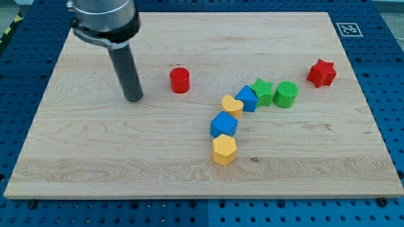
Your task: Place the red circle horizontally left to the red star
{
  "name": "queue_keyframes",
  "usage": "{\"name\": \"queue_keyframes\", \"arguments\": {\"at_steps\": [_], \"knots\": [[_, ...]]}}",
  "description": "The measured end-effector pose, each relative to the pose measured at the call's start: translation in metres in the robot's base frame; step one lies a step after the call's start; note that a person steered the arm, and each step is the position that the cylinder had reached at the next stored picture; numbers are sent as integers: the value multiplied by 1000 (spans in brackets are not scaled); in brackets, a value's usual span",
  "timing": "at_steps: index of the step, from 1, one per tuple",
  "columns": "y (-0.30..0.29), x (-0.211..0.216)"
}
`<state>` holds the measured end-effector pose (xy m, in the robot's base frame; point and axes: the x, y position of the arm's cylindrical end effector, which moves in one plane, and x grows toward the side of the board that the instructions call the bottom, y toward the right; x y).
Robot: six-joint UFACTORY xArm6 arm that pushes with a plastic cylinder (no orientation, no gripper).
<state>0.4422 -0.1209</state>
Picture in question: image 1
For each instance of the red cylinder block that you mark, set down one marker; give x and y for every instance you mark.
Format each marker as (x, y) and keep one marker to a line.
(180, 80)

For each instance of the green star block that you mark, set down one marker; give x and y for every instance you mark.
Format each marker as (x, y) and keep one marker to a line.
(263, 91)

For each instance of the yellow hexagon block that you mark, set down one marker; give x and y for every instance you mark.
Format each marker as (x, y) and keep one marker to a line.
(224, 149)

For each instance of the yellow heart block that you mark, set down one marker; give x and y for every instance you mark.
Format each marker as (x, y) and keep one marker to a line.
(232, 106)

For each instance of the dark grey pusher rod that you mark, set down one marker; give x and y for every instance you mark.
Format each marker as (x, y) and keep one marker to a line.
(124, 65)

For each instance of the blue cube block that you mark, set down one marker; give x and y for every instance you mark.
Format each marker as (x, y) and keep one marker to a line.
(223, 123)

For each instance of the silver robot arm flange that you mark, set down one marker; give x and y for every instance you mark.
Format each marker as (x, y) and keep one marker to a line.
(106, 23)

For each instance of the green cylinder block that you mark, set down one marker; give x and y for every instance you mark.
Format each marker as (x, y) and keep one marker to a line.
(285, 94)

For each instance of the blue triangle block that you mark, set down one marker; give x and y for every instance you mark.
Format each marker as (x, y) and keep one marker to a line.
(248, 98)

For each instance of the red star block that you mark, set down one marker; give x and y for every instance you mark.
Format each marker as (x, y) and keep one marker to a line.
(322, 73)

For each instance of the black board clamp bolt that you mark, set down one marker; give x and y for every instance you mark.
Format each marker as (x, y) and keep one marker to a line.
(32, 204)
(382, 202)

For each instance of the white fiducial marker tag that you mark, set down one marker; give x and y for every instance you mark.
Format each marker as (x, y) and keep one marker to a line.
(349, 29)

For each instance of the wooden board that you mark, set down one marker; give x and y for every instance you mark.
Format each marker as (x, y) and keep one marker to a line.
(87, 142)

